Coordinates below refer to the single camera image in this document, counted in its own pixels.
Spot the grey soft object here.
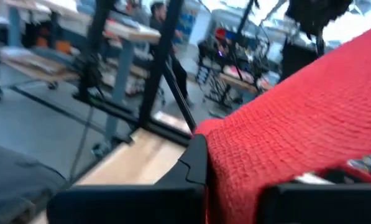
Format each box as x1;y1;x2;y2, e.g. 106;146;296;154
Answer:
0;141;68;224

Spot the low wooden cart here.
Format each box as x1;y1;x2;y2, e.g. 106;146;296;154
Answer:
0;46;79;83

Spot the red crepe bandage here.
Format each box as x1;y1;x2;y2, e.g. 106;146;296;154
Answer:
195;23;371;224

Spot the crumpled clear plastic wrapper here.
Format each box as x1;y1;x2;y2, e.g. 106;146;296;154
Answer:
348;151;371;184

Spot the black equipment post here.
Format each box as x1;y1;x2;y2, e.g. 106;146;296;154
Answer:
73;0;116;105

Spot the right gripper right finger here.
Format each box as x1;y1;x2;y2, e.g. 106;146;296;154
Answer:
255;182;371;224

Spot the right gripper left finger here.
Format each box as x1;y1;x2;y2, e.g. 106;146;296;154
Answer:
46;133;209;224

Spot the person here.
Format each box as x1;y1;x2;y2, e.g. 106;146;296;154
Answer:
148;2;194;108

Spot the black aluminium table frame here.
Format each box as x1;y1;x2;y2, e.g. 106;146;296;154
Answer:
122;0;204;149

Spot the wooden workbench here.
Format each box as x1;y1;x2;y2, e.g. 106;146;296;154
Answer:
219;71;268;94
3;0;162;44

